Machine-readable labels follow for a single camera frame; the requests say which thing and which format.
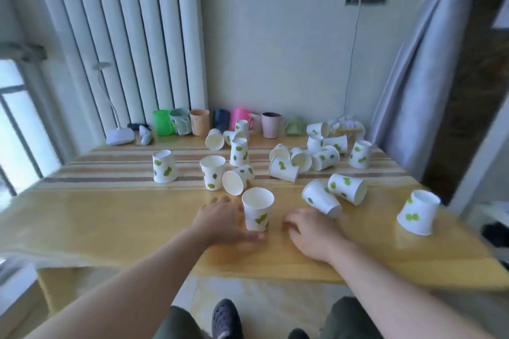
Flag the person's right hand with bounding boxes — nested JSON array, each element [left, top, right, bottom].
[[283, 208, 347, 263]]

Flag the person's left hand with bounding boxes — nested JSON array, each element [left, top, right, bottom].
[[192, 196, 265, 248]]

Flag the white paper cup green leaves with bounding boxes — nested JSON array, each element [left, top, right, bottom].
[[242, 187, 275, 231]]

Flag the person's right forearm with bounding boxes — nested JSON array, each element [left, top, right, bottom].
[[324, 245, 497, 339]]

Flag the person's left forearm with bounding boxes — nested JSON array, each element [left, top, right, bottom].
[[22, 228, 212, 339]]

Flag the group of scattered paper cups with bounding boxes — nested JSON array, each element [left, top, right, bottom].
[[152, 119, 441, 236]]

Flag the black perforated shoe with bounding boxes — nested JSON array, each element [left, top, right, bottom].
[[211, 298, 244, 339]]

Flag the small pale green cup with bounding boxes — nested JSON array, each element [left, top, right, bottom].
[[286, 116, 307, 137]]

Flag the mauve mug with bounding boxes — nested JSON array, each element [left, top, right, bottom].
[[261, 112, 288, 139]]

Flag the person's right leg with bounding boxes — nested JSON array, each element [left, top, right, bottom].
[[287, 296, 384, 339]]

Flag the person's leg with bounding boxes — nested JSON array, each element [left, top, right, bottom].
[[153, 305, 213, 339], [287, 296, 384, 339]]

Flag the small basket with cloth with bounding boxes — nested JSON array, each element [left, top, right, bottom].
[[329, 115, 366, 137]]

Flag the person's left leg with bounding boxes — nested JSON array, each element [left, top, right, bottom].
[[153, 305, 213, 339]]

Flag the bright pink cup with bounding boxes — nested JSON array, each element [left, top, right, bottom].
[[231, 108, 253, 131]]

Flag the dark blue cup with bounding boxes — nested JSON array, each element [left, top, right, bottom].
[[212, 108, 231, 133]]

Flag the orange plastic cup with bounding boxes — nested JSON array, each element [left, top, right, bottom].
[[189, 109, 210, 137]]

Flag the patterned ceramic mug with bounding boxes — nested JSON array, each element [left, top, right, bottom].
[[170, 108, 192, 136]]

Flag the yellow striped tablecloth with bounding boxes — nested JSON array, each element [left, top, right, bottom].
[[0, 134, 509, 292]]

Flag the green plastic cup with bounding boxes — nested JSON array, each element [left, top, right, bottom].
[[153, 109, 175, 137]]

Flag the white desk lamp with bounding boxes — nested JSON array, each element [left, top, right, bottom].
[[93, 62, 136, 146]]

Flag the black and white object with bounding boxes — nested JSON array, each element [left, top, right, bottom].
[[463, 200, 509, 261]]

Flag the grey curtain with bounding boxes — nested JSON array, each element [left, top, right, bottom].
[[368, 0, 492, 182]]

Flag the white column radiator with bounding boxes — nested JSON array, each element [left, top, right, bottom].
[[30, 0, 208, 133]]

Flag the white charger cable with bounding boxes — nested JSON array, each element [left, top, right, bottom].
[[343, 0, 362, 118]]

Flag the window frame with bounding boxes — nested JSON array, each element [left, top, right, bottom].
[[0, 43, 66, 197]]

